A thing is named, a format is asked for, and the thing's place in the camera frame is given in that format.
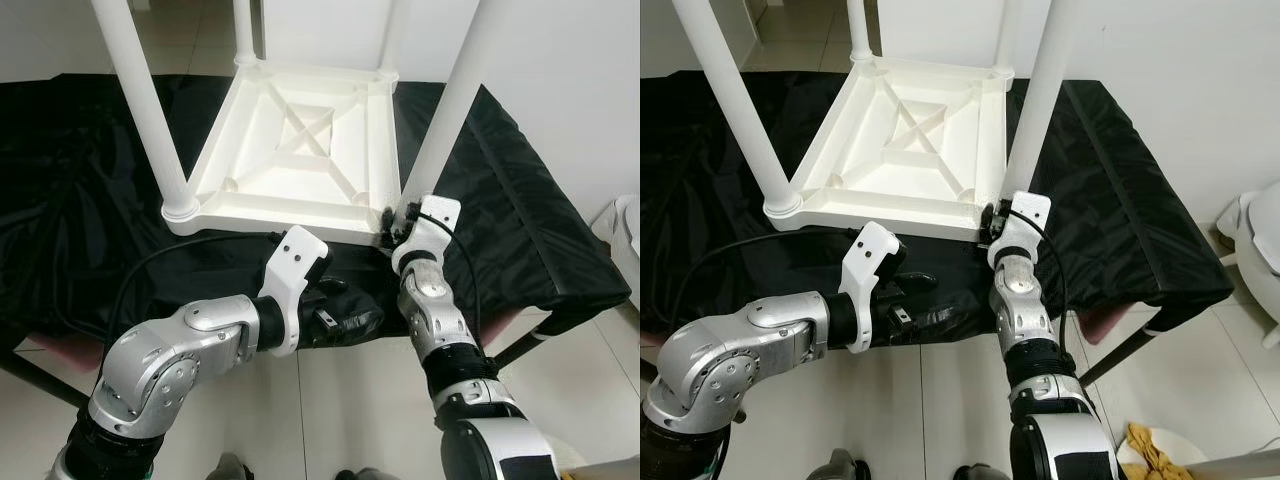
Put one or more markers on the black table cloth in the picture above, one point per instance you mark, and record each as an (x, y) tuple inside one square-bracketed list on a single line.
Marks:
[(700, 200), (60, 200)]

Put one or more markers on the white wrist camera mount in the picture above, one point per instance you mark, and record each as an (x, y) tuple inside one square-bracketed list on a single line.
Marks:
[(290, 265), (435, 215), (868, 260), (1028, 210)]

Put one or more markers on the white plastic children table top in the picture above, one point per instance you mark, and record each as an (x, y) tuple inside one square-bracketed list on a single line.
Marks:
[(900, 150), (300, 150)]

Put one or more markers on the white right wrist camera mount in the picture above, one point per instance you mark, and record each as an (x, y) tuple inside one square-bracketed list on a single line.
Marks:
[(435, 215), (1028, 210)]

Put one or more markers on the white round bar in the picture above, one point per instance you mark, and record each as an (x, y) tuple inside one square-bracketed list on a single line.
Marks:
[(605, 467), (1240, 465)]

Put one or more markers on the black metal table leg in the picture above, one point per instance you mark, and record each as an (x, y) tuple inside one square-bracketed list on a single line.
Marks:
[(45, 380)]

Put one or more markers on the yellow crumpled cloth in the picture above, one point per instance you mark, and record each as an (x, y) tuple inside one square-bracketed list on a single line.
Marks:
[(1150, 455)]

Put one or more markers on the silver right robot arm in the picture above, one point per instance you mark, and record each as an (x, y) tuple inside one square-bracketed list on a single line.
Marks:
[(440, 320), (1030, 320)]

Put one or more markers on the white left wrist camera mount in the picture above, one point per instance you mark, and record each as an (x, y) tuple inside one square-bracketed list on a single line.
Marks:
[(290, 265), (868, 260)]

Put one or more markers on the white plastic chair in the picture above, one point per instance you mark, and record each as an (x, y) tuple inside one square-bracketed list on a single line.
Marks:
[(1255, 240), (622, 240)]

